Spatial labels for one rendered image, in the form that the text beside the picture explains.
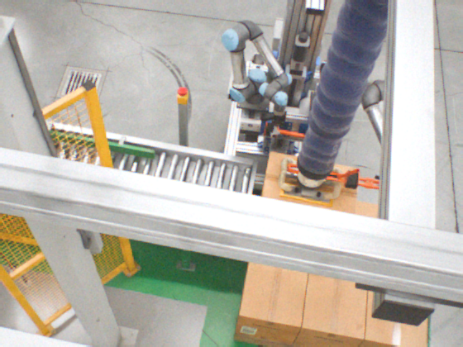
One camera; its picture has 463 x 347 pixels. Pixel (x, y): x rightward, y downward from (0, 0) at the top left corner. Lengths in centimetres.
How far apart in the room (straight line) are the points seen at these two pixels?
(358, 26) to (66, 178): 174
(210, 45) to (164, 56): 46
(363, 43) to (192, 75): 304
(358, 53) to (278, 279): 175
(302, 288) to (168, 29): 308
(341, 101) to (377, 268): 192
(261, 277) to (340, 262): 281
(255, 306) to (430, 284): 273
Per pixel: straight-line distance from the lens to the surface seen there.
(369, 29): 257
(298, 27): 368
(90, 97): 268
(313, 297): 386
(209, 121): 513
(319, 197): 368
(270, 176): 373
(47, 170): 108
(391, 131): 139
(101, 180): 105
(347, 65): 273
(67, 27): 600
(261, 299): 380
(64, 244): 250
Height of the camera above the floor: 410
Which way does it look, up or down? 58 degrees down
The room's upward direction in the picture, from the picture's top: 6 degrees clockwise
